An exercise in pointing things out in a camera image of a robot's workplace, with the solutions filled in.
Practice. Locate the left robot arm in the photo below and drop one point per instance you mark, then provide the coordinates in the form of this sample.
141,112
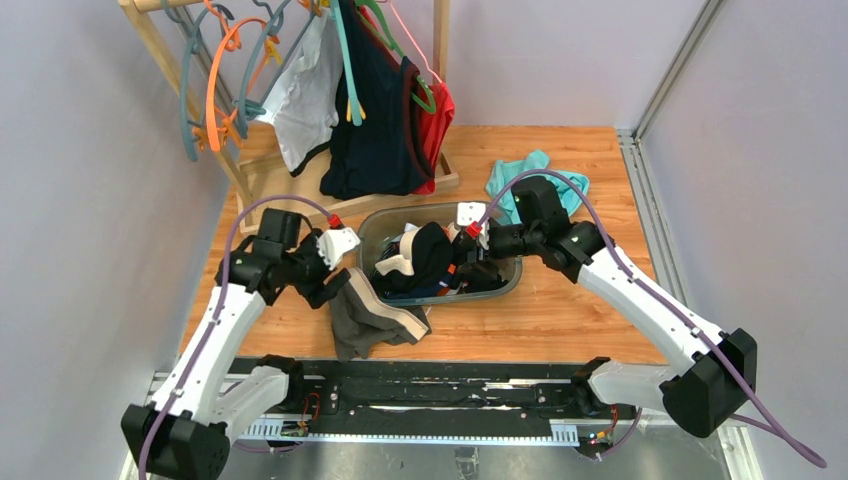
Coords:
187,429

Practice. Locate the white grey underwear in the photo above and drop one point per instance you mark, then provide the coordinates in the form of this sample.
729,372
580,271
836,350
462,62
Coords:
301,104

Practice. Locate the green hanger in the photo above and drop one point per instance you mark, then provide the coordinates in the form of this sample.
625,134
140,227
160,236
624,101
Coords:
422,95

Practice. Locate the black underwear in basket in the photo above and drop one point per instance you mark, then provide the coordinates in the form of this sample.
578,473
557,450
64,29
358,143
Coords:
485,285

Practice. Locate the pink thin hanger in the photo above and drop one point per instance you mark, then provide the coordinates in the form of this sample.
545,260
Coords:
414,36

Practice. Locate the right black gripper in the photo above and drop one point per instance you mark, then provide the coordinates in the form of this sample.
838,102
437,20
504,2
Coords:
470,254

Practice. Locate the dark grey cream-band underwear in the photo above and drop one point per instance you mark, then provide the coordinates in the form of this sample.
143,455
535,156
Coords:
360,319

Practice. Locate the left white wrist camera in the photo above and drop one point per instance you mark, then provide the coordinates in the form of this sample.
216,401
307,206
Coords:
334,244

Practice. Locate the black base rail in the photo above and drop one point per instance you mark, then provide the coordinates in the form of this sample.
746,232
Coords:
440,403

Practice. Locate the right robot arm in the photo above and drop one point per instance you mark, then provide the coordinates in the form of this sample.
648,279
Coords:
709,373

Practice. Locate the dark navy tank top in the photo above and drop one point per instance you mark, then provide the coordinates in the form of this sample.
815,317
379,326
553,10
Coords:
383,155

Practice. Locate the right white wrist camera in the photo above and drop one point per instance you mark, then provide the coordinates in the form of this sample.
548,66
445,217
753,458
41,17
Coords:
469,219

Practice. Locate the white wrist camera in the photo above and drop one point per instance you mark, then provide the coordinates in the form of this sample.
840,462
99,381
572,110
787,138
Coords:
334,244
469,219

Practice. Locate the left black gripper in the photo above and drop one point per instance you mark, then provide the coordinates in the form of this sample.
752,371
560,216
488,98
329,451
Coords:
321,279

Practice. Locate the red garment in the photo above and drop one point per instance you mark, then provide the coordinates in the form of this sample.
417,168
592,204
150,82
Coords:
430,130

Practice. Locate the clear plastic basket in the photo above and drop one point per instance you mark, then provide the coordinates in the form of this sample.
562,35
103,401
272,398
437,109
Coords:
379,228

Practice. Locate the aluminium frame rail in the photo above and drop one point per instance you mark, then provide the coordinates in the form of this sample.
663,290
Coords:
634,152

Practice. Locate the teal clip hanger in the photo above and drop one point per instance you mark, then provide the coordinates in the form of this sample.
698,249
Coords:
354,112

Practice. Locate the wooden clothes rack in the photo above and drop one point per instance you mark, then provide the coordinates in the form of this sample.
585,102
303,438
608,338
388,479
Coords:
261,172

